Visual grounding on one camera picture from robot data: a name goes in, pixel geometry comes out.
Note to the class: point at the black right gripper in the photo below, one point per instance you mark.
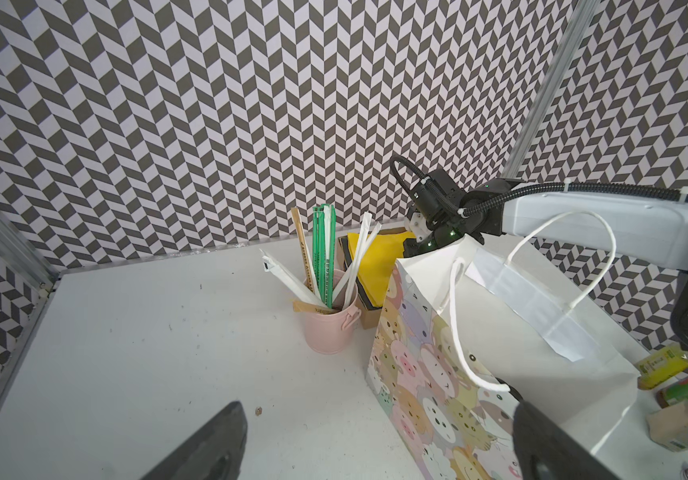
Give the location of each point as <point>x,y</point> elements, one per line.
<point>432,215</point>

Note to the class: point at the aluminium frame corner post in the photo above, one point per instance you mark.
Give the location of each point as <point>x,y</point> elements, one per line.
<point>567,47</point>

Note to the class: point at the wooden stir stick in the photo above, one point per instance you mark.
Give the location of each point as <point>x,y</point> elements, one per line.
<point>309,271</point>

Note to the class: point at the green wrapped straw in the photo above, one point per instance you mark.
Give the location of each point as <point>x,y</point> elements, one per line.
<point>324,231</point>

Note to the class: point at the yellow capped sauce bottle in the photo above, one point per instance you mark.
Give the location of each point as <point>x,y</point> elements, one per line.
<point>673,394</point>

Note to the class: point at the pink metal bucket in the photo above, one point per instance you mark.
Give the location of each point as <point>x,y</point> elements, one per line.
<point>329,331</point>

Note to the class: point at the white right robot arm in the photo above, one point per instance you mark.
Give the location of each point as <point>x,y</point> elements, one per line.
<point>648,223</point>

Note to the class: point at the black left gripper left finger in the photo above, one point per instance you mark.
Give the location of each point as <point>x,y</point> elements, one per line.
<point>215,451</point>

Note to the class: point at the white patterned gift bag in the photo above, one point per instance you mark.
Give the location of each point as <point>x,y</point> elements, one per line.
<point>470,331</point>

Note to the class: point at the brown cardboard napkin box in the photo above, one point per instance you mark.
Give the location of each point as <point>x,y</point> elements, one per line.
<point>370,315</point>

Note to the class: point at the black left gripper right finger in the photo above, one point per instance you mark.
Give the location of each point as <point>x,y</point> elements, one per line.
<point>545,451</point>

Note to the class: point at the yellow paper napkin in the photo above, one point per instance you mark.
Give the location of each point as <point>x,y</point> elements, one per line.
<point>377,264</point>

